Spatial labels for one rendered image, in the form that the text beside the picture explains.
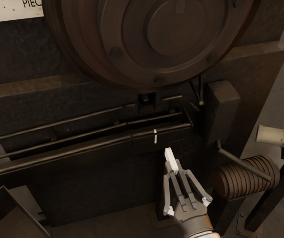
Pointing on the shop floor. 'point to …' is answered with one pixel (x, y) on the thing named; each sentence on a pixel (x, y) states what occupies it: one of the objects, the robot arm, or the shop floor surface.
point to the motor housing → (237, 188)
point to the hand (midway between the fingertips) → (171, 161)
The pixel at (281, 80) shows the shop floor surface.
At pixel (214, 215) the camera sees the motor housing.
